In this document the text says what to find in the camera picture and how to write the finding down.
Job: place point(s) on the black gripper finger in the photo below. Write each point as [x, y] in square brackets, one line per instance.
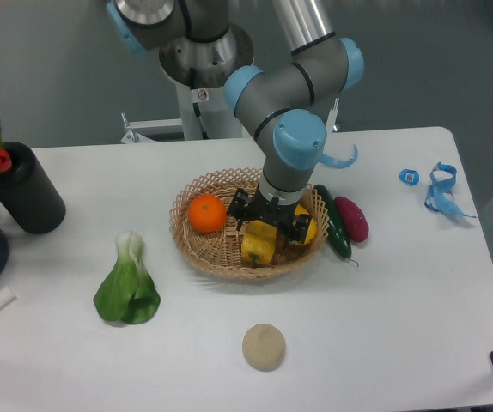
[240, 208]
[298, 231]

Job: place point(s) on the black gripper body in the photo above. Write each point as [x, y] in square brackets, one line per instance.
[271, 212]

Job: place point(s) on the yellow bell pepper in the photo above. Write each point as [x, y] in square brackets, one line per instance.
[259, 243]

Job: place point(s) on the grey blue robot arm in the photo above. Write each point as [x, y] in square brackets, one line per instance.
[273, 108]

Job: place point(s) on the woven wicker basket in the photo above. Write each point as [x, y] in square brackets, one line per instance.
[219, 253]

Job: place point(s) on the yellow mango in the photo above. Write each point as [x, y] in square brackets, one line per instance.
[299, 209]

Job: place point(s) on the orange fruit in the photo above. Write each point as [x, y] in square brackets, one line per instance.
[207, 213]

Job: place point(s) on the green cucumber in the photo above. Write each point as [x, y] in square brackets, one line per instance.
[336, 233]

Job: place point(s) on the purple sweet potato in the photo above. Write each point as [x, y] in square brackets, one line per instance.
[355, 223]

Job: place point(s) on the beige round bun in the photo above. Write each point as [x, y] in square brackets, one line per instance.
[264, 347]

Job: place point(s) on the green bok choy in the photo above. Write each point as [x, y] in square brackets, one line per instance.
[128, 293]

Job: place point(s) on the black cylindrical vase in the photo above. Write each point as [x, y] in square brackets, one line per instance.
[28, 193]

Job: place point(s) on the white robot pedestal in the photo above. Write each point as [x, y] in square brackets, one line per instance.
[199, 48]

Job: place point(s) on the white pedestal base frame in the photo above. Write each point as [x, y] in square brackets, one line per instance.
[171, 130]

